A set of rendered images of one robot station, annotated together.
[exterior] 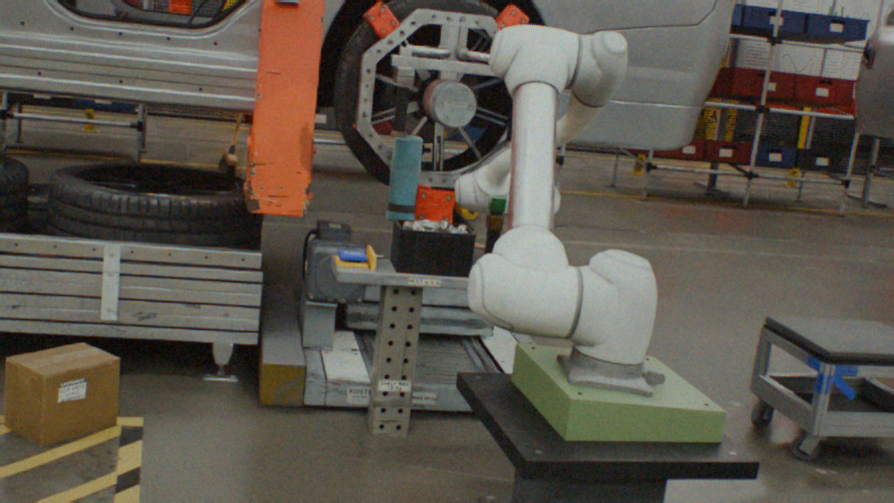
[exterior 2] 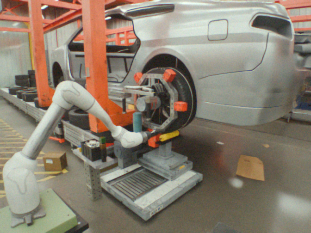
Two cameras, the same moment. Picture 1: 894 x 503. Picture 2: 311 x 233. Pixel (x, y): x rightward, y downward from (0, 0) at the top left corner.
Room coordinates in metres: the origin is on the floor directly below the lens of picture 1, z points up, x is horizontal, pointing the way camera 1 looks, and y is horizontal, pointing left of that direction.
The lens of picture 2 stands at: (2.30, -1.58, 1.19)
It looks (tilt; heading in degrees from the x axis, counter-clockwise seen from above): 14 degrees down; 56
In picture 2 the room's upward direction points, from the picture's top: straight up
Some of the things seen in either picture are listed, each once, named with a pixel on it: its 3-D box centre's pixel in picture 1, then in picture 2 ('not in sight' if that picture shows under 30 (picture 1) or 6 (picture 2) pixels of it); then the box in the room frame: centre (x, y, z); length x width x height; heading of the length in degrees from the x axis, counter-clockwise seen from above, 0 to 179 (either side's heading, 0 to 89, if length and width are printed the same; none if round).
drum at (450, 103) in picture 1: (448, 102); (148, 102); (3.30, -0.01, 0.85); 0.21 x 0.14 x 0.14; 11
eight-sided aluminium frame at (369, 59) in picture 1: (444, 100); (154, 101); (3.37, 0.00, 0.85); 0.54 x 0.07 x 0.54; 101
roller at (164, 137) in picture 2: (462, 203); (169, 135); (3.49, -0.10, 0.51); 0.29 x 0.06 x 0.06; 11
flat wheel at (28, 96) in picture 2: not in sight; (34, 96); (2.52, 4.98, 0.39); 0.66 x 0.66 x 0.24
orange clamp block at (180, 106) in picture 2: not in sight; (180, 106); (3.44, -0.31, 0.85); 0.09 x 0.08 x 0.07; 101
